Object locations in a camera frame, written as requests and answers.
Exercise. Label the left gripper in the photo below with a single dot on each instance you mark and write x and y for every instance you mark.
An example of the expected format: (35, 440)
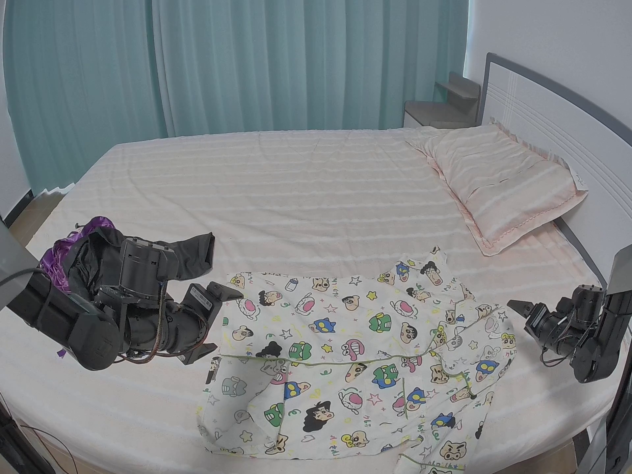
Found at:
(190, 321)

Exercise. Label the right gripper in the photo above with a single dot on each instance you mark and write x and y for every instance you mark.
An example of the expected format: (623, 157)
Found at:
(543, 326)

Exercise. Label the white printed pyjama top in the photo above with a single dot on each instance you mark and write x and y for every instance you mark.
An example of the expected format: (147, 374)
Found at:
(345, 353)

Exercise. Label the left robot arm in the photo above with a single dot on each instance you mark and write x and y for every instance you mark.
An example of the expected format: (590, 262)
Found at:
(74, 324)

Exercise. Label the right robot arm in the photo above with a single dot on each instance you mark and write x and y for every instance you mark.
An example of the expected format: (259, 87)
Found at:
(597, 343)

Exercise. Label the bed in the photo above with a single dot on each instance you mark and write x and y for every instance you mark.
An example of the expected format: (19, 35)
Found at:
(296, 205)

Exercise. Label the black shirt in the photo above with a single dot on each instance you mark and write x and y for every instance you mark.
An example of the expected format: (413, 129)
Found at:
(192, 259)

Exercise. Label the pale pink striped pillow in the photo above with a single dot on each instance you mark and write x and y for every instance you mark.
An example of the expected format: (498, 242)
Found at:
(503, 185)

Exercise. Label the purple satin garment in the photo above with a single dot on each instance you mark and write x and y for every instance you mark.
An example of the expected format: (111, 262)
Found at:
(52, 267)

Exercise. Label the grey bedside table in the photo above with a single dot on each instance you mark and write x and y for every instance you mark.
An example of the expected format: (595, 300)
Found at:
(439, 109)

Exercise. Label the blue-green curtain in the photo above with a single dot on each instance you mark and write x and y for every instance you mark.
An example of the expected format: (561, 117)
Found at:
(89, 67)
(306, 42)

